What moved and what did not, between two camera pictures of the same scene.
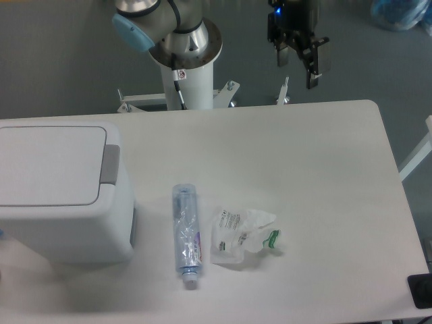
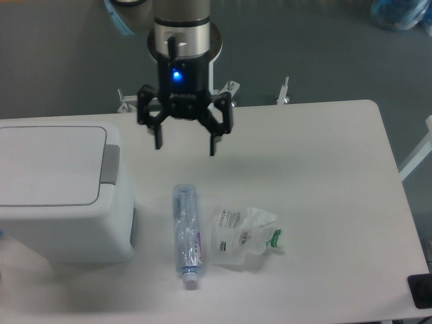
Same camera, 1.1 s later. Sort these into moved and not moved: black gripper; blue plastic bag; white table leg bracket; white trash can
Moved: black gripper
Not moved: white table leg bracket; white trash can; blue plastic bag
